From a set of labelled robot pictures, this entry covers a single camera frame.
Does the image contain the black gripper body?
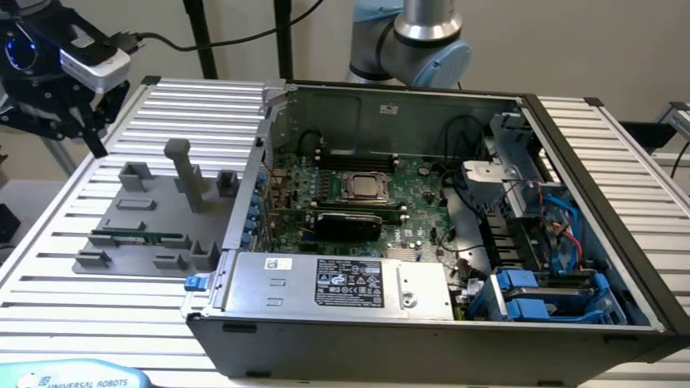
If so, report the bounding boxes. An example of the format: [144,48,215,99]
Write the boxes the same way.
[0,0,132,141]

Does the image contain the black looped cable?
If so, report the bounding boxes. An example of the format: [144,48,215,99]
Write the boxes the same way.
[298,129,326,159]
[443,114,490,163]

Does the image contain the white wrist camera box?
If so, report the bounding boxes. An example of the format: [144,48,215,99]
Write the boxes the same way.
[59,38,132,95]

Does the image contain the green RAM stick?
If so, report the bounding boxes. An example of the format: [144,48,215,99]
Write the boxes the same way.
[89,229,183,247]
[306,203,407,216]

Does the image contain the grey printed parts rack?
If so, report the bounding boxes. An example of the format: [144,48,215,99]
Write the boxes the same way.
[71,138,243,278]

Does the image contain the black camera cable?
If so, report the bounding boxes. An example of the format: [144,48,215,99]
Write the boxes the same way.
[109,0,324,56]

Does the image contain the silver aluminium profile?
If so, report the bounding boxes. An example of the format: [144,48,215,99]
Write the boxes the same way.
[654,100,690,141]

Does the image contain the blue case latch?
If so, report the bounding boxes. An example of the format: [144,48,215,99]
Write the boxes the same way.
[183,273,211,293]

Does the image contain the open black PC case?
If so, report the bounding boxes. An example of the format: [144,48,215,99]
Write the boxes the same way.
[184,78,690,382]

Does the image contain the metal drive cage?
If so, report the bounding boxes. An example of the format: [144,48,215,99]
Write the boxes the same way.
[460,112,564,221]

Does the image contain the black object beside table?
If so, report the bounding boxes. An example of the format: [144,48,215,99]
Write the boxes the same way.
[0,203,23,244]

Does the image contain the CPU in socket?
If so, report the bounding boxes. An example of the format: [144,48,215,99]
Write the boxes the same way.
[334,171,394,205]

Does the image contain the black stand pole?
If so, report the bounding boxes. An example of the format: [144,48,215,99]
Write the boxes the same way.
[272,0,295,81]
[181,0,220,80]

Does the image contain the silver power supply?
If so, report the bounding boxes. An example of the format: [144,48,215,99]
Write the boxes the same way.
[219,251,455,323]

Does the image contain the blue disk bay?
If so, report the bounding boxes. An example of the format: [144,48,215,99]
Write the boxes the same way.
[468,266,631,326]

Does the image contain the teal Universal Robots joint cap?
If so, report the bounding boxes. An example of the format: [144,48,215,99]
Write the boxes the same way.
[0,357,153,388]

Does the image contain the small silver heatsink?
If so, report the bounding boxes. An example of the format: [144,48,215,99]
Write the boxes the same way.
[384,247,423,263]

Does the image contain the blue data wire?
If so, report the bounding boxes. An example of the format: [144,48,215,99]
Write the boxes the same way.
[538,192,591,280]

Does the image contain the black graphics card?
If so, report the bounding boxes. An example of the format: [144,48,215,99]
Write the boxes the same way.
[311,211,384,244]

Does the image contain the green motherboard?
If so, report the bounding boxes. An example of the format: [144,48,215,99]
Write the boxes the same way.
[258,151,490,292]

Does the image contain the empty black RAM slots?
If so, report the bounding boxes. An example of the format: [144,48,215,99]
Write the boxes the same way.
[316,152,399,171]

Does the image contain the red wire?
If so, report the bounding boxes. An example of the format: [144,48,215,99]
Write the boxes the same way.
[554,226,586,268]

